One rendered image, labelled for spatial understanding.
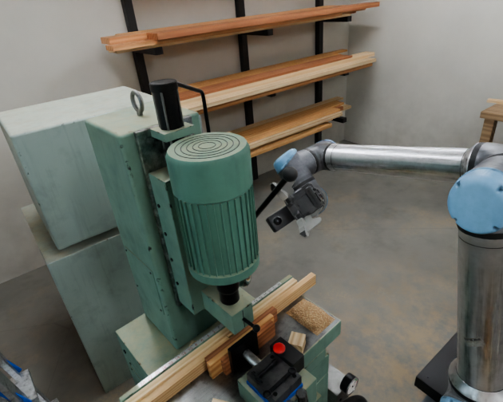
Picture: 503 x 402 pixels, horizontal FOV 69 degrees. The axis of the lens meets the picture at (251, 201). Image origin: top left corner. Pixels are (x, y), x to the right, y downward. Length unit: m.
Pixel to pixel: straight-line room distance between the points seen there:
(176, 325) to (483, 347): 0.81
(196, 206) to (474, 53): 3.51
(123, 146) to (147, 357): 0.70
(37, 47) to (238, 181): 2.39
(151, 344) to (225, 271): 0.56
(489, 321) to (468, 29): 3.29
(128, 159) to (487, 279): 0.82
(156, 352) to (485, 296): 0.93
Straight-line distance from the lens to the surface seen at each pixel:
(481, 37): 3.98
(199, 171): 0.70
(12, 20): 2.96
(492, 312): 0.97
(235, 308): 0.98
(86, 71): 3.05
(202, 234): 0.77
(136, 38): 2.77
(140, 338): 1.36
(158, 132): 0.85
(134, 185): 0.92
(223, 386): 1.06
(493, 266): 0.90
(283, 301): 1.18
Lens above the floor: 1.77
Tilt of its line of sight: 30 degrees down
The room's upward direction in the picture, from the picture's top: 5 degrees counter-clockwise
